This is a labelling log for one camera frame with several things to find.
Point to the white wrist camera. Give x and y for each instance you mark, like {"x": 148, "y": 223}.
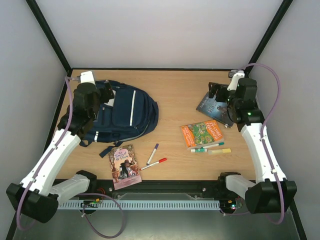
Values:
{"x": 234, "y": 76}
{"x": 86, "y": 77}

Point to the dark blue fantasy book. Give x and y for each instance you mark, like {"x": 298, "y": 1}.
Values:
{"x": 215, "y": 110}

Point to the yellow capped glue stick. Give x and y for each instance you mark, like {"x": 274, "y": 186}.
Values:
{"x": 219, "y": 151}

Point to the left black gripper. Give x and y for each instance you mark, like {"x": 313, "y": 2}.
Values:
{"x": 106, "y": 97}

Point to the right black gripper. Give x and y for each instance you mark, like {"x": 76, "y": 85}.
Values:
{"x": 215, "y": 89}

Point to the pink Taming of Shrew book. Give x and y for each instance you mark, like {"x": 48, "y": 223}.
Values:
{"x": 124, "y": 167}

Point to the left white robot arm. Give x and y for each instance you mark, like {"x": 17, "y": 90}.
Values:
{"x": 36, "y": 196}

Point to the purple capped marker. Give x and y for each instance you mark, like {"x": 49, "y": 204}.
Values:
{"x": 152, "y": 154}

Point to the navy blue student backpack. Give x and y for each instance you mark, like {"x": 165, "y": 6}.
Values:
{"x": 131, "y": 114}

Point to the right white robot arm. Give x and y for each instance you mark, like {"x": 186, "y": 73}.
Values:
{"x": 271, "y": 192}

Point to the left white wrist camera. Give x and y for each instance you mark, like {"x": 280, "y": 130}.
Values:
{"x": 86, "y": 77}

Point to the red capped marker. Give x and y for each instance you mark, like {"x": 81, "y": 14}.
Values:
{"x": 153, "y": 164}

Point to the grey slotted cable duct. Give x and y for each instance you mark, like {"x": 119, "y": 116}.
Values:
{"x": 130, "y": 205}

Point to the green white glue stick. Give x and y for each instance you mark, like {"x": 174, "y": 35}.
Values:
{"x": 199, "y": 150}

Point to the teal capped marker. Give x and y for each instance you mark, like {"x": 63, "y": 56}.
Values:
{"x": 213, "y": 145}

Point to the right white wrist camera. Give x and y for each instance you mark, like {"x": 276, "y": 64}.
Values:
{"x": 234, "y": 76}

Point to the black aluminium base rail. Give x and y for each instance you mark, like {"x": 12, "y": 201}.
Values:
{"x": 200, "y": 188}

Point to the orange Treehouse book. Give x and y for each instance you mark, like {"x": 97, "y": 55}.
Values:
{"x": 201, "y": 134}

